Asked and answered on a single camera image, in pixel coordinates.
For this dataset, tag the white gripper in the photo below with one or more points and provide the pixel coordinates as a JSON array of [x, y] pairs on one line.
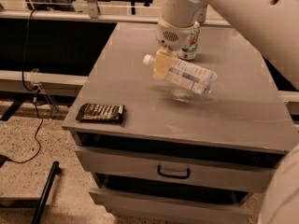
[[174, 35]]

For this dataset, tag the blue label plastic water bottle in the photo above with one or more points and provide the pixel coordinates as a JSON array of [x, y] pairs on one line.
[[187, 75]]

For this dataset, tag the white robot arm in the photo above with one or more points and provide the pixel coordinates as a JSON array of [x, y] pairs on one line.
[[272, 27]]

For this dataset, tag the white green drink can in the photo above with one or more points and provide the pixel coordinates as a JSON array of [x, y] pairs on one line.
[[188, 52]]

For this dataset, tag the dark chocolate bar wrapper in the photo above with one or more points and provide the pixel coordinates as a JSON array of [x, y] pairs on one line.
[[101, 113]]

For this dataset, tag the grey drawer cabinet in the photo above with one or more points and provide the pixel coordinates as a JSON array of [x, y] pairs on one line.
[[242, 121]]

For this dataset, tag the upper grey drawer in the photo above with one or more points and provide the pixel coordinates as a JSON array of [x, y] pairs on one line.
[[213, 174]]

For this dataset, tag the grey drawer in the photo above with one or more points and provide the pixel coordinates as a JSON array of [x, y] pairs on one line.
[[138, 205], [213, 174]]

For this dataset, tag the lower grey drawer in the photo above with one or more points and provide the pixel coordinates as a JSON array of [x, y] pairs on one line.
[[138, 205]]

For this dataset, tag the black metal floor leg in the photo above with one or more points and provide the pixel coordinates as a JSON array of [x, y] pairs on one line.
[[54, 170]]

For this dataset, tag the grey metal rail frame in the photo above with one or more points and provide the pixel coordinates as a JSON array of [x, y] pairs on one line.
[[17, 9]]

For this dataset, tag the black drawer handle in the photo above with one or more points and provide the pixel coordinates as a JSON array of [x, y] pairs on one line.
[[175, 174]]

